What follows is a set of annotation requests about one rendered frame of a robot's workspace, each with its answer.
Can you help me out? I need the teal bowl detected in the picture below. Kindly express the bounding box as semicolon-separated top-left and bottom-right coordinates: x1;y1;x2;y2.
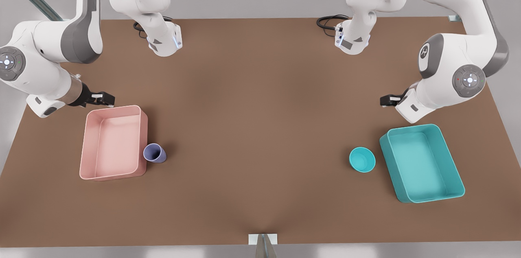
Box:
349;147;376;173

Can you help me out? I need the pink rectangular box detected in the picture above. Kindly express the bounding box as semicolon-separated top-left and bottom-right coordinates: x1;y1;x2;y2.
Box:
79;105;148;181

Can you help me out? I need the teal rectangular box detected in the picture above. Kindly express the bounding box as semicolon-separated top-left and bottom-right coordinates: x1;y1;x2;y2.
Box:
379;124;466;204

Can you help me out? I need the black cable loop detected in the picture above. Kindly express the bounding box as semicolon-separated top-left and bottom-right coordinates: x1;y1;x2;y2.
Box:
317;15;351;37
134;16;173;39

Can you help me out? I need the purple cup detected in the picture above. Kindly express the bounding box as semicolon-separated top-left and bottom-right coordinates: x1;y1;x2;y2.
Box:
143;143;167;164

